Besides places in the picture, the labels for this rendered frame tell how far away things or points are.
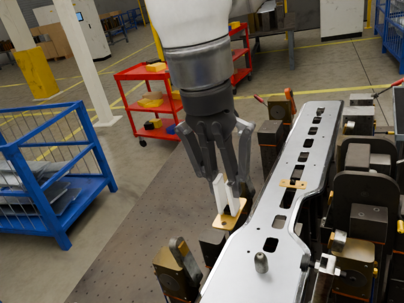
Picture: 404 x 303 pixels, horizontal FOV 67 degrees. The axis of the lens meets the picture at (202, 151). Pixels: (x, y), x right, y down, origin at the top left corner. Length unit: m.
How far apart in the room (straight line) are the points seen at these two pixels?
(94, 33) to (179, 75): 10.64
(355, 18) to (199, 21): 7.06
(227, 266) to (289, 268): 0.15
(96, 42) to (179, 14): 10.71
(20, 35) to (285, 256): 7.42
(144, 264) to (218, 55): 1.04
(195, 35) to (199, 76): 0.05
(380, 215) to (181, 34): 0.56
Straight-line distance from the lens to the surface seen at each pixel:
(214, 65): 0.40
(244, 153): 0.46
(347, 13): 7.38
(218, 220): 0.55
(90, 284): 1.36
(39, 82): 7.86
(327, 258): 0.54
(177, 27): 0.39
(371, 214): 0.76
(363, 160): 0.80
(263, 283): 0.77
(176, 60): 0.41
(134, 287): 1.26
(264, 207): 0.95
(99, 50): 11.10
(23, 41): 7.84
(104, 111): 4.96
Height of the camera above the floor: 1.62
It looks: 28 degrees down
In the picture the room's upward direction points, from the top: 13 degrees counter-clockwise
